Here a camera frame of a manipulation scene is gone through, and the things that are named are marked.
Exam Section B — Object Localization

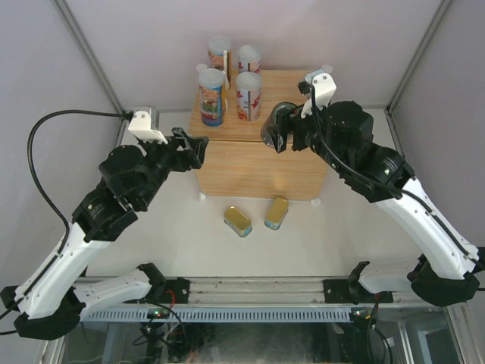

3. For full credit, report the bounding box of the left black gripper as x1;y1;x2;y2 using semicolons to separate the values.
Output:
133;127;208;209

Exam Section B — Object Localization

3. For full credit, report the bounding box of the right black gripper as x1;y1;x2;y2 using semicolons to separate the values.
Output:
270;94;349;174

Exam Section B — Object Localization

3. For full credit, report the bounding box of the dark round tin can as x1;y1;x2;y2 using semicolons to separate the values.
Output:
261;102;297;151

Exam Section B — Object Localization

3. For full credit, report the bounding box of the wooden cube shelf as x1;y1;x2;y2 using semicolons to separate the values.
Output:
189;70;327;201

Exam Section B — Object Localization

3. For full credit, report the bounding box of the white lid can colourful label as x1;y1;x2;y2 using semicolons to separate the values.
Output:
198;68;227;127

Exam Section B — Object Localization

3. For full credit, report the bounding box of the white lid can red label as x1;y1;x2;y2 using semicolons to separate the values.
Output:
238;45;262;74

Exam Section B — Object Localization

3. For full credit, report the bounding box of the rectangular gold tin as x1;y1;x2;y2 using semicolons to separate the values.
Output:
224;206;252;237
264;197;289;231

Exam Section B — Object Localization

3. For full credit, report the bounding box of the tall can with spoon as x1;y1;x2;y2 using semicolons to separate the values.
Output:
208;36;232;86

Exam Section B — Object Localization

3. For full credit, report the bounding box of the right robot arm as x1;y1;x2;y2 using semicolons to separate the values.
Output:
268;102;484;307

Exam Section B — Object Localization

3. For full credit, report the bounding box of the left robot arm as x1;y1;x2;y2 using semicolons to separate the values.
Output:
1;127;209;340

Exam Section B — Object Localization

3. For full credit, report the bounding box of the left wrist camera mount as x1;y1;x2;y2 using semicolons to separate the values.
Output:
128;105;168;144

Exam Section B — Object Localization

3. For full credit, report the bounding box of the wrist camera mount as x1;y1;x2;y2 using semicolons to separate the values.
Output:
298;67;336;118
128;105;168;144

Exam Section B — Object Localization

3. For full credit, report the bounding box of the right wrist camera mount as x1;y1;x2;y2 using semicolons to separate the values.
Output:
298;67;336;118

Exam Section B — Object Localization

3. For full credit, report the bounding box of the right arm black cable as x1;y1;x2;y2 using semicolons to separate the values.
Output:
297;81;485;304

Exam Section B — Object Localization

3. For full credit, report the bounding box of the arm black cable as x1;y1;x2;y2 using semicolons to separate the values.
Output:
0;109;133;337
297;81;485;304

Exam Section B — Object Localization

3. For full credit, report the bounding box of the left black base bracket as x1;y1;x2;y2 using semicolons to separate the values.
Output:
160;278;190;305

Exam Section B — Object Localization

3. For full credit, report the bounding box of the black base bracket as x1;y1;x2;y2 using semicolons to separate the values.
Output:
160;278;190;305
323;278;394;305

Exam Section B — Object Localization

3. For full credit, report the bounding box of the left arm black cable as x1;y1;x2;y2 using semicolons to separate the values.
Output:
0;109;133;337

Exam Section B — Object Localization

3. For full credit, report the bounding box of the aluminium mounting rail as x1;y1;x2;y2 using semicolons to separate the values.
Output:
75;275;466;305

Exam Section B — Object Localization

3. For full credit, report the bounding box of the right black base bracket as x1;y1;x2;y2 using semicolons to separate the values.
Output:
323;278;394;305

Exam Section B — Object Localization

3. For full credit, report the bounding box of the slotted cable duct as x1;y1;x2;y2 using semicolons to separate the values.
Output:
84;306;352;324

